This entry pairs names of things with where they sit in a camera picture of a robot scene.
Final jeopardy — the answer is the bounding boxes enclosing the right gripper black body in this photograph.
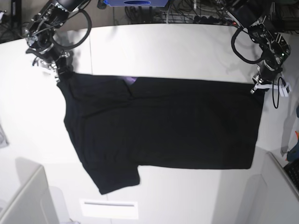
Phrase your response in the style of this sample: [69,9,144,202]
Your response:
[35,44,64,68]

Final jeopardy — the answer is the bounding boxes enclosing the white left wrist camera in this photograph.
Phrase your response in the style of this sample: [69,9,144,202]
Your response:
[272,76,292,109]

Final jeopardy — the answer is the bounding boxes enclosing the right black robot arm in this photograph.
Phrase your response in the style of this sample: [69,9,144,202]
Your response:
[24,0,92,82]

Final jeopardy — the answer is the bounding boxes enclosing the grey partition panel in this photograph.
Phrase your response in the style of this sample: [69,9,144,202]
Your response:
[237,152,299,224]
[0,157,74,224]

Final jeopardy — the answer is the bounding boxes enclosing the blue box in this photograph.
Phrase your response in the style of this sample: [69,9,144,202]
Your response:
[104,0,168,7]

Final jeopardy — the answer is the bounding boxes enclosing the grey right partition panel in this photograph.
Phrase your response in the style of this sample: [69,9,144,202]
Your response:
[237,152,299,224]

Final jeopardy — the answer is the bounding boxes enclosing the grey left partition panel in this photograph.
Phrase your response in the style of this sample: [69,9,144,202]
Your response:
[0,157,74,224]

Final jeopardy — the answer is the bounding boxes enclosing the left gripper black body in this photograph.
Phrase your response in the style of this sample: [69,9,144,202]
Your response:
[256,61,283,84]

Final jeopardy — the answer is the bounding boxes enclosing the black keyboard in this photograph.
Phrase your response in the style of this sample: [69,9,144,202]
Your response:
[284,159,299,194]

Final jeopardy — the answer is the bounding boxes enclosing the black T-shirt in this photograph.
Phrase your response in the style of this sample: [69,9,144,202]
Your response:
[57,72,265,195]

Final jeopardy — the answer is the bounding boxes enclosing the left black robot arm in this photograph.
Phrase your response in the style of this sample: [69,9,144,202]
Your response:
[220,0,291,97]

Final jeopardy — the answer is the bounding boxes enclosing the black power strip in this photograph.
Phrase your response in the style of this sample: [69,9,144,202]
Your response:
[193,15,221,24]

